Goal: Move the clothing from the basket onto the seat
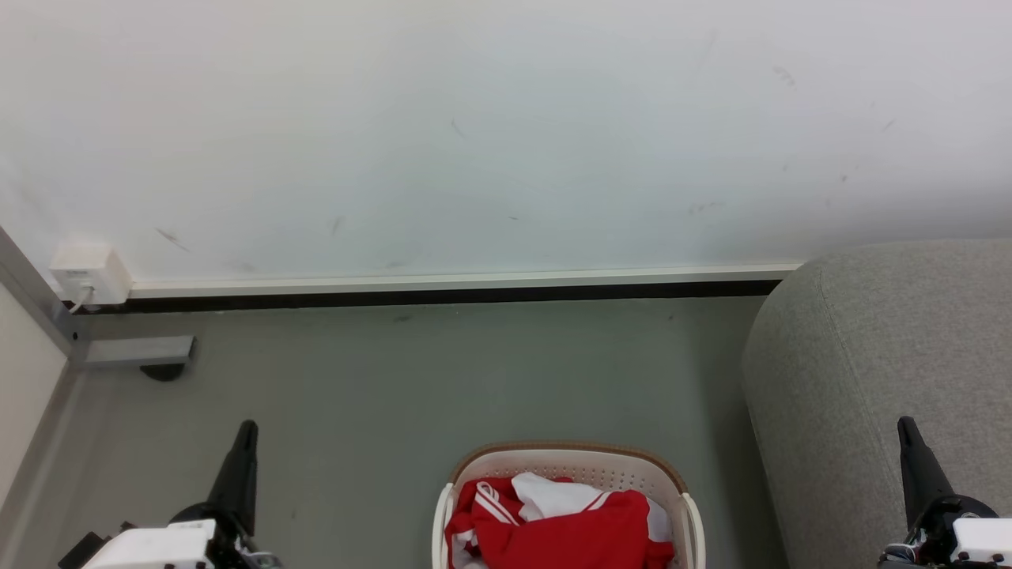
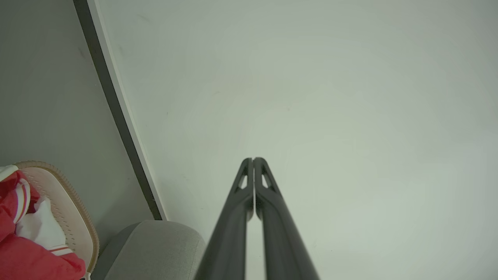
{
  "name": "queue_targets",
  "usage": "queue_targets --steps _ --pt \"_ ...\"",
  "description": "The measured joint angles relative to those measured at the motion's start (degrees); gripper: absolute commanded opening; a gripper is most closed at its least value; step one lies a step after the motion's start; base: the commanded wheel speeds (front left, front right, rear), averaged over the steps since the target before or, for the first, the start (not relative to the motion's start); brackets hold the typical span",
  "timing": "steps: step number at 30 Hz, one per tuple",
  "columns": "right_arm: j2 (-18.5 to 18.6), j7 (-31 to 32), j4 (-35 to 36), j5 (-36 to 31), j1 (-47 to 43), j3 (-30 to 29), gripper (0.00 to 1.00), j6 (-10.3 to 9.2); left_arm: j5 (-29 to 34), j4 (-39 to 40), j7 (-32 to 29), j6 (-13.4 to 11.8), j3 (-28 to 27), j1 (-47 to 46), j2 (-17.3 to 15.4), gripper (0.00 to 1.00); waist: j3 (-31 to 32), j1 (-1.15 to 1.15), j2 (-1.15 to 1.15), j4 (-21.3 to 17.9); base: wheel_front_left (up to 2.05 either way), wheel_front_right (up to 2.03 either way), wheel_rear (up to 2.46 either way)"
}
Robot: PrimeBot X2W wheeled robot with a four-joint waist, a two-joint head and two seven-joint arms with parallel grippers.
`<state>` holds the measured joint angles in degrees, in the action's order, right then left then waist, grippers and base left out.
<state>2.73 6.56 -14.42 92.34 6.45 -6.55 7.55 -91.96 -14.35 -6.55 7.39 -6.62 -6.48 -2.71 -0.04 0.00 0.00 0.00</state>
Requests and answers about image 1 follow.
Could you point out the cream perforated laundry basket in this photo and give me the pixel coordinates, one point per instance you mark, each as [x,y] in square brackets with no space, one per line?
[569,462]

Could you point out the white wall baseboard strip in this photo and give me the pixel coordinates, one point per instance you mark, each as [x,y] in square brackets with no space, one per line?
[474,280]

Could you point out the grey fabric sofa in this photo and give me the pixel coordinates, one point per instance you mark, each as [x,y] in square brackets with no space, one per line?
[885,356]

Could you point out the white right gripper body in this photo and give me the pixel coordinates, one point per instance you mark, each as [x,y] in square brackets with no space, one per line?
[972,537]

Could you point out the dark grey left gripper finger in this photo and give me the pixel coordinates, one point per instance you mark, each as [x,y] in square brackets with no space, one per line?
[237,474]

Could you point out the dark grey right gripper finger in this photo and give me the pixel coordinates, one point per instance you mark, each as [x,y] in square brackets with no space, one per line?
[921,474]

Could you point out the black round foot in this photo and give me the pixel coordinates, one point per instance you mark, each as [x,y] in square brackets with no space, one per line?
[164,372]

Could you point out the grey metal foot bar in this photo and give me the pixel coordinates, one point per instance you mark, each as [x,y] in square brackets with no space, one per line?
[142,350]

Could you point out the red and white garment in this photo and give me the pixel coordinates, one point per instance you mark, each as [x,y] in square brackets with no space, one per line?
[569,533]

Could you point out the white wall socket box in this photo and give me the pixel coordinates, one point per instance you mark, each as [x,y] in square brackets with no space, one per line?
[88,273]

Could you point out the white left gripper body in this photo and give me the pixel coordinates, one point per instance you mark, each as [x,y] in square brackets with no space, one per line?
[150,545]

